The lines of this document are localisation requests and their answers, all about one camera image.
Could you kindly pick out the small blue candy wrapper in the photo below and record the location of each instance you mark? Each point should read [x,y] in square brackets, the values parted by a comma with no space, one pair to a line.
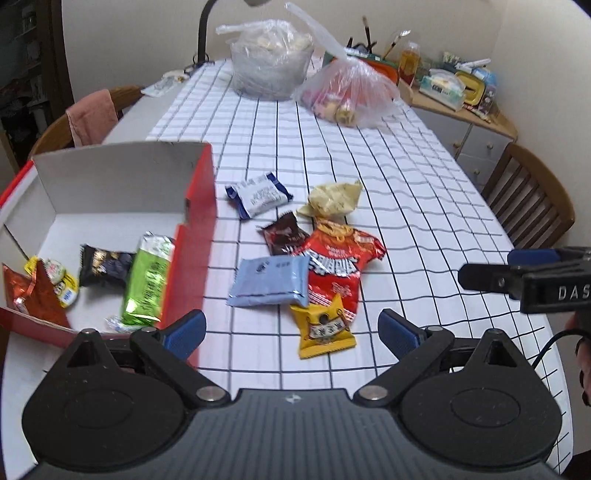
[117,324]

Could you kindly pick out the grey desk lamp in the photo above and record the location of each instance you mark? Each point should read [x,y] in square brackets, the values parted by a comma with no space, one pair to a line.
[207,27]

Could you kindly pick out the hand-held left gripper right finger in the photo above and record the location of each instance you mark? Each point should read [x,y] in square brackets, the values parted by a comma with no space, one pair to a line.
[397,332]

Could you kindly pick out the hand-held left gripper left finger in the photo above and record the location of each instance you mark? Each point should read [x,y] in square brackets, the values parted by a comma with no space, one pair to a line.
[184,333]

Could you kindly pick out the large red chips packet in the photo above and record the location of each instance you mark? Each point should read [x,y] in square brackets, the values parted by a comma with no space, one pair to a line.
[341,267]

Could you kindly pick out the pink towel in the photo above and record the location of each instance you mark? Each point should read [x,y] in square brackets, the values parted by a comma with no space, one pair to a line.
[92,117]

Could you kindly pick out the pinkish plastic bag of food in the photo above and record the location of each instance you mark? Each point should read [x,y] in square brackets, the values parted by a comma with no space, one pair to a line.
[351,92]

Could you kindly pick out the orange collapsible basin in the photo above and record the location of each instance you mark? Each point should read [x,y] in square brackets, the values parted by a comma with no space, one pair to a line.
[385,64]

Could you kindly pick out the brown calligraphy brush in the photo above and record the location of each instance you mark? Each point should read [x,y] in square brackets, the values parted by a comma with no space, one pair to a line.
[392,46]

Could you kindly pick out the green and white tissue box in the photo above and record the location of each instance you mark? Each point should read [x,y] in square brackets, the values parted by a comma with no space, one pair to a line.
[441,90]

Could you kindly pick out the red-brown triangular snack packet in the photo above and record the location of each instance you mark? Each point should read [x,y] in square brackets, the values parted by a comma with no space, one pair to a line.
[34,300]

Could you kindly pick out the small jelly cup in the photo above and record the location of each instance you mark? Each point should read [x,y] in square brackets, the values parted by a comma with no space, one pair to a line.
[54,270]

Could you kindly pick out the clear plastic bag with tub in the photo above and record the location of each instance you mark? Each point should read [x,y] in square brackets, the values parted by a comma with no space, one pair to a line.
[272,64]

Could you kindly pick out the wooden bookcase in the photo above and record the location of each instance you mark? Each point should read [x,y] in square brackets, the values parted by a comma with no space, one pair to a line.
[27,69]

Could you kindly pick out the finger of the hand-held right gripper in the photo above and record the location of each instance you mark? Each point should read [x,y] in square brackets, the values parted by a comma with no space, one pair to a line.
[531,257]

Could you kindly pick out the printed paper packet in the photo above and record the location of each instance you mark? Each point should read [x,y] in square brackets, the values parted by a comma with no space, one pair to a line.
[164,84]

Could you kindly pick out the white and blue snack packet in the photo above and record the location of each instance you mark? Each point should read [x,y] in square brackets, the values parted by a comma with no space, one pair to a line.
[258,194]

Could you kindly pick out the dark brown snack packet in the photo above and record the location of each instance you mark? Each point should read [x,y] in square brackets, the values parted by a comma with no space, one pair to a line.
[284,234]

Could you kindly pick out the yellow cartoon jelly pack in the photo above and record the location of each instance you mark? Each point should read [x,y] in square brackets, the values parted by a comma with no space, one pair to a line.
[68,293]

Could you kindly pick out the red cardboard box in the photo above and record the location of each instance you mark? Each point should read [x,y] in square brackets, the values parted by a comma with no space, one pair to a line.
[198,217]

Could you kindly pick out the yellow tissue holder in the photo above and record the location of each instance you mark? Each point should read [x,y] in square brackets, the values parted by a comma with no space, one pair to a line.
[473,87]

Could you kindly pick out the person's right hand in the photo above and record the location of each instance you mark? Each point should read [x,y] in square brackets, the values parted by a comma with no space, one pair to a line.
[585,364]

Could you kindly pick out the white marker tube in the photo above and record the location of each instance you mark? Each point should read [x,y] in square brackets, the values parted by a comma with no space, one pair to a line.
[473,63]

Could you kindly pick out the green snack packet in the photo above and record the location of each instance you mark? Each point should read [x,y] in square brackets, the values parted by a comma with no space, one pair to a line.
[147,281]

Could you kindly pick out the black calligraphy brush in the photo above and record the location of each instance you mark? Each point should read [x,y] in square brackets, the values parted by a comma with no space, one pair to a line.
[367,30]

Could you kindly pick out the white cabinet with wooden top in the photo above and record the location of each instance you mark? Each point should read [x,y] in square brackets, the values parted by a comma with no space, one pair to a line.
[471,138]

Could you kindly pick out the yellow snack packet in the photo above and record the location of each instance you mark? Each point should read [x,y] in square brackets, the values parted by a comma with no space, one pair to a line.
[323,333]

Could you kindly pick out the black snack packet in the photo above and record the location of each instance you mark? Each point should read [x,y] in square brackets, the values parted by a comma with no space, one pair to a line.
[105,266]

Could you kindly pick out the light blue snack packet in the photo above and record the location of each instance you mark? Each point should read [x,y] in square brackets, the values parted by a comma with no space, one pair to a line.
[270,282]

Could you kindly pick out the orange drink bottle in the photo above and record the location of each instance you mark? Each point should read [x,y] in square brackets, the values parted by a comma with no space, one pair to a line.
[408,64]

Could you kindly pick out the wooden chair with black seat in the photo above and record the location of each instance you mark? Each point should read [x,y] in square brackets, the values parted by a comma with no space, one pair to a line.
[531,194]

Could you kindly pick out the checkered tablecloth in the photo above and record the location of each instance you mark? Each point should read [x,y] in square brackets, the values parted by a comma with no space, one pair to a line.
[415,184]

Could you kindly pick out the cream snack packet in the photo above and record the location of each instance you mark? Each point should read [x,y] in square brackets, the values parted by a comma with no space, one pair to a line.
[333,199]

